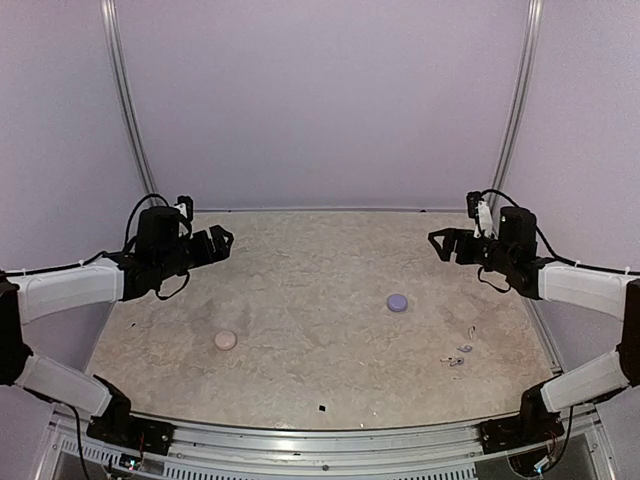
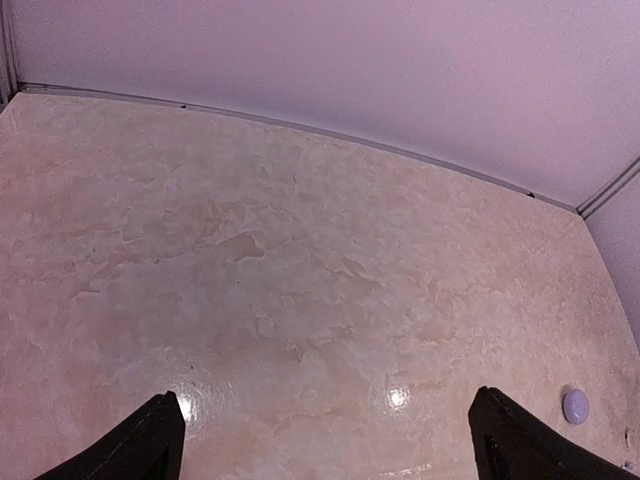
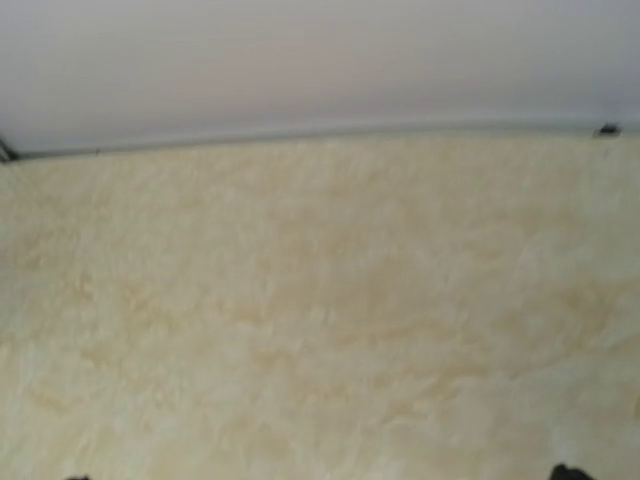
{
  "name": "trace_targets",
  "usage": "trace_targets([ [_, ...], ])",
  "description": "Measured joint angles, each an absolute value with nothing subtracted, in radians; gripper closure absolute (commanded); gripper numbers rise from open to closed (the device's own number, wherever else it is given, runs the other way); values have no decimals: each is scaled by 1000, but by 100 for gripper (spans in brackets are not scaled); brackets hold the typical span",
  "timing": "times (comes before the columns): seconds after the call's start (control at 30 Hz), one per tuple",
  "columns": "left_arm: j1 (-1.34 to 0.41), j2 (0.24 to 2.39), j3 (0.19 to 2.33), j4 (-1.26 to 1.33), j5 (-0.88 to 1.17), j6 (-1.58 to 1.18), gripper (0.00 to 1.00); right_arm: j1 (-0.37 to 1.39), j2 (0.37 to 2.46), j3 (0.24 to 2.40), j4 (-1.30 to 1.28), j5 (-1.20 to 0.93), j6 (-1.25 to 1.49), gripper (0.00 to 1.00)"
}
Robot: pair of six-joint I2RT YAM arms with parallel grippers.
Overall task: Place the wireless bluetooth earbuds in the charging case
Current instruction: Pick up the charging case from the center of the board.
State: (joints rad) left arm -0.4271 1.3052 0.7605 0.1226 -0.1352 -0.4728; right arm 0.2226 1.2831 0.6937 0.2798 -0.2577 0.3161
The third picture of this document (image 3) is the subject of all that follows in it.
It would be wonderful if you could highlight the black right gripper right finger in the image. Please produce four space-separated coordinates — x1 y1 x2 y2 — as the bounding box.
550 464 591 480

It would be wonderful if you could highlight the silver back frame rail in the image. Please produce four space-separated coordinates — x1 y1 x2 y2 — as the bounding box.
13 120 607 161

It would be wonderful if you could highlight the black corner bracket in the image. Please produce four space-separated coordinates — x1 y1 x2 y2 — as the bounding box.
594 123 621 138

